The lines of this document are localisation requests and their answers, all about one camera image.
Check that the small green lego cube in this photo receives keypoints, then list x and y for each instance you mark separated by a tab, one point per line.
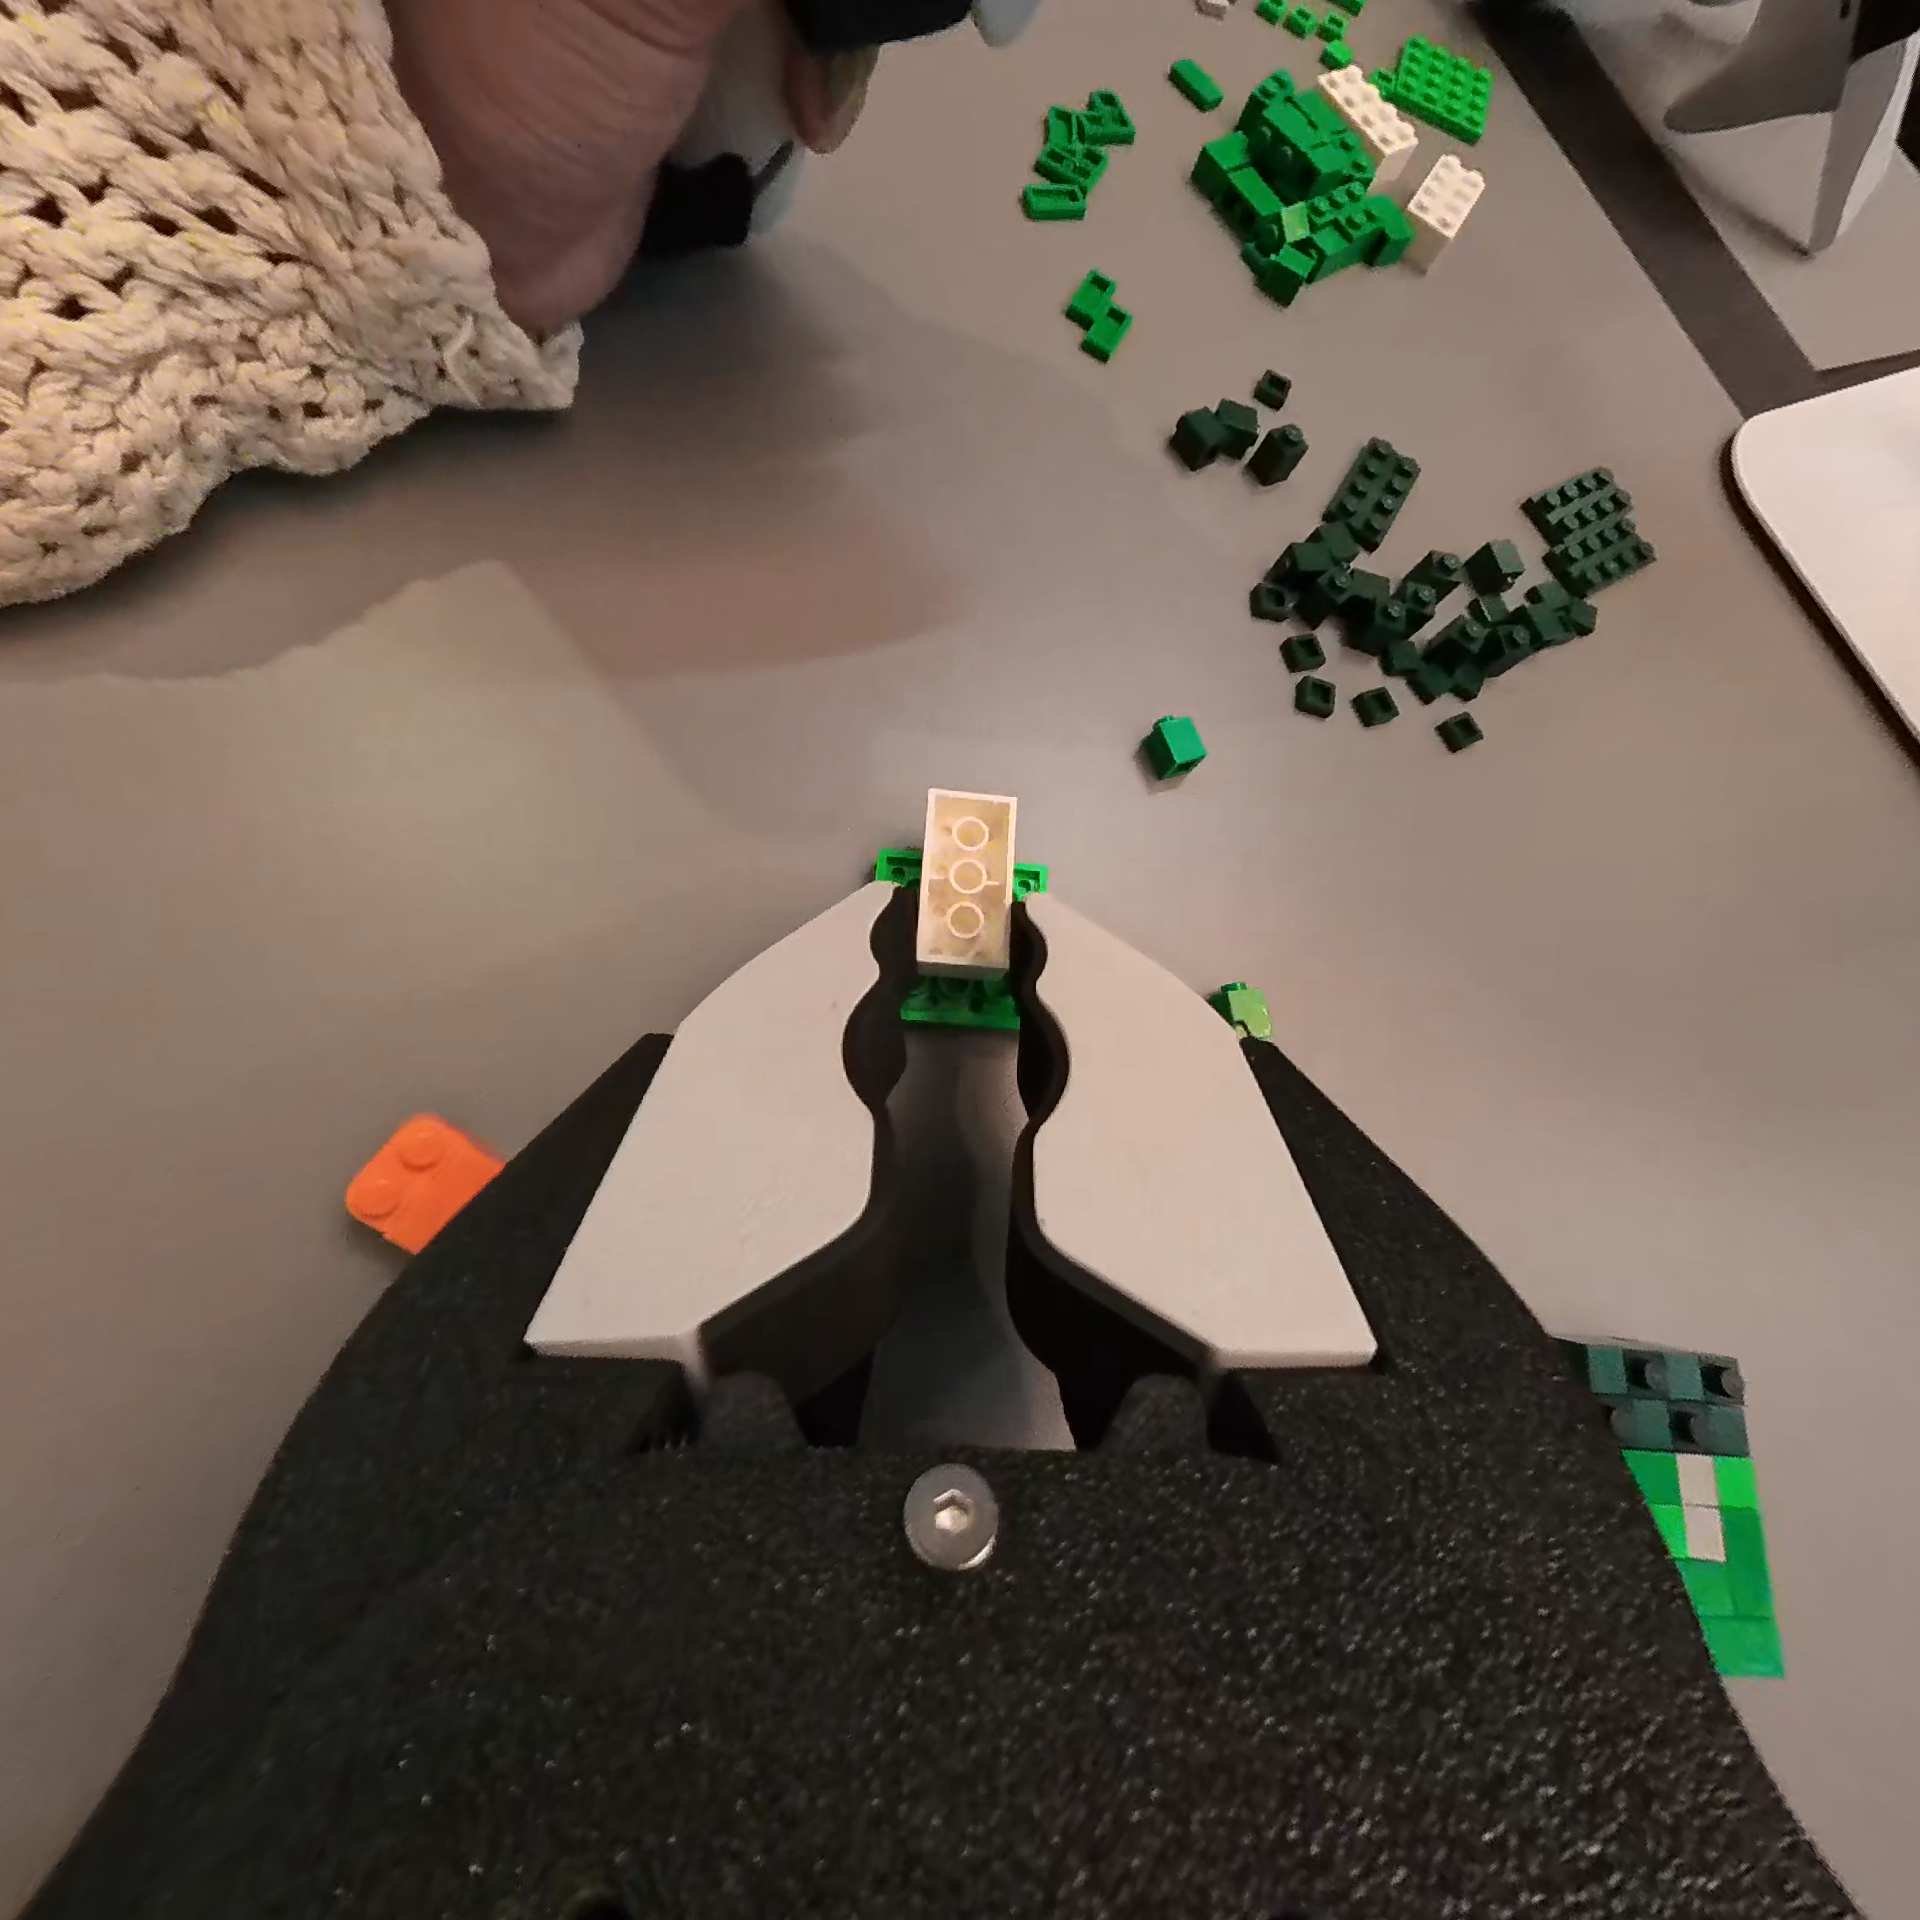
1171	747

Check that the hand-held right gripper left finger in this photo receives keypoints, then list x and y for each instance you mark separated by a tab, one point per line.
721	1173

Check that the person's left hand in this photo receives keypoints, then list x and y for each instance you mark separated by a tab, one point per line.
554	137

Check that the orange brick separator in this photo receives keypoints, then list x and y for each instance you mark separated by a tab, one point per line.
405	1187

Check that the pile of bright green bricks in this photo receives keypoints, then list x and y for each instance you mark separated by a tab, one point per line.
1289	166

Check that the green lego wall assembly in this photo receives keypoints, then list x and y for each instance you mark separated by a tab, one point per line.
1709	1560

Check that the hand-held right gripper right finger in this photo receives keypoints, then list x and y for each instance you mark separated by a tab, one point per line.
1187	1187

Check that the short white lego brick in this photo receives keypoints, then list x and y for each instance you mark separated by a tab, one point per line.
1449	210

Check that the small bright green lego piece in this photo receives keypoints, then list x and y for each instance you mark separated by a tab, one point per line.
1241	1007

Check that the person's left forearm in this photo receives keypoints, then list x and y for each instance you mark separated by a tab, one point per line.
181	302

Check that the pile of dark green bricks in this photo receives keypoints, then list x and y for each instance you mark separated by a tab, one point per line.
1383	483

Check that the dark green lego plate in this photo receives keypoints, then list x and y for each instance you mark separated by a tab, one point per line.
1589	525

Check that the group of small square tiles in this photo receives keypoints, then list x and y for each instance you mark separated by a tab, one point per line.
1304	20

